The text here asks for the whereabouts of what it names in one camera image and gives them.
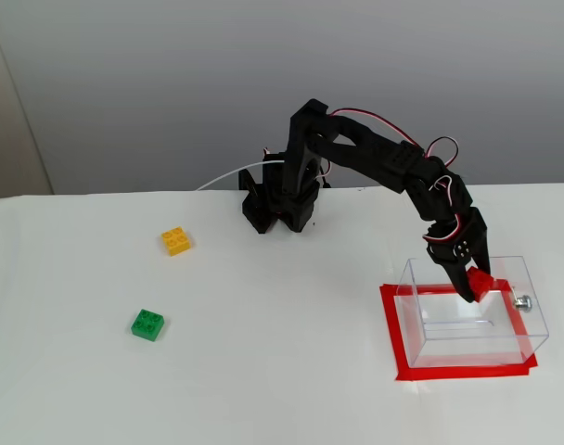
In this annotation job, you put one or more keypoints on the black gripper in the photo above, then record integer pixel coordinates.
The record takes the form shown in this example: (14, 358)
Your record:
(455, 260)

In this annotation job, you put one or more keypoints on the red lego brick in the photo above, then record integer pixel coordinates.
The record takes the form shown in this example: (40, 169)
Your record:
(481, 283)

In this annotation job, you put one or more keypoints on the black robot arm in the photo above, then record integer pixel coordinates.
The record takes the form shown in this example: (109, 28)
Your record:
(379, 157)

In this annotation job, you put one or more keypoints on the metal box lock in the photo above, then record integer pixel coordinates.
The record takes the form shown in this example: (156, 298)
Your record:
(523, 302)

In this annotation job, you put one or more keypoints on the transparent plastic box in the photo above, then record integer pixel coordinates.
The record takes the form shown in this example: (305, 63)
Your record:
(472, 334)

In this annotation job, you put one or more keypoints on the yellow lego brick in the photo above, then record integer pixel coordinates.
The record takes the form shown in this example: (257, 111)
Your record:
(176, 241)

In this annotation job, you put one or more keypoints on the green lego brick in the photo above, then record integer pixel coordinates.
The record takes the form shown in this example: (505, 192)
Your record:
(147, 324)

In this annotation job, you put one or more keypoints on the black table clamp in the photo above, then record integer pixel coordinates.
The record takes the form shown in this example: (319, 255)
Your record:
(249, 185)

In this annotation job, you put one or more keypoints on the red tape frame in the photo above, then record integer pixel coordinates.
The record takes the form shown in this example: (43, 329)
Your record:
(467, 372)

